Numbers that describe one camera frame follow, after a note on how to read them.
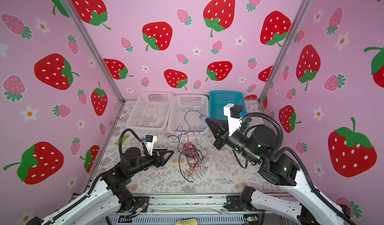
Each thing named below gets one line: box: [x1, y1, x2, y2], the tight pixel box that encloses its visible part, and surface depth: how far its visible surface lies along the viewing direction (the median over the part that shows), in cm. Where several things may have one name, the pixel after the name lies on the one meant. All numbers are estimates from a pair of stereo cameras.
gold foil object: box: [175, 218, 198, 225], surface depth 66 cm
